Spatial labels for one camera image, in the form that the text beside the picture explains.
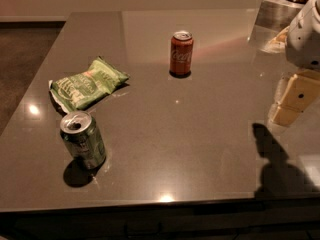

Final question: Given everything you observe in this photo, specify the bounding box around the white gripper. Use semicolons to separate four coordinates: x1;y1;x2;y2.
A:
268;0;320;127

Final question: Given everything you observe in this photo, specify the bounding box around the red coke can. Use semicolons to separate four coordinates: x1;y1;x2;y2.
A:
169;30;194;78

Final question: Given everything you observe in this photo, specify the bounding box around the green soda can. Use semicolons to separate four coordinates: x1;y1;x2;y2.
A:
60;111;106;170

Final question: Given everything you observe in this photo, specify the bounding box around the metal napkin dispenser box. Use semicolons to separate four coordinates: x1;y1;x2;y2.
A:
255;0;303;31

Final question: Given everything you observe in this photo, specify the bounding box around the green chip bag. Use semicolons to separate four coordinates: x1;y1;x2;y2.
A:
49;57;129;113

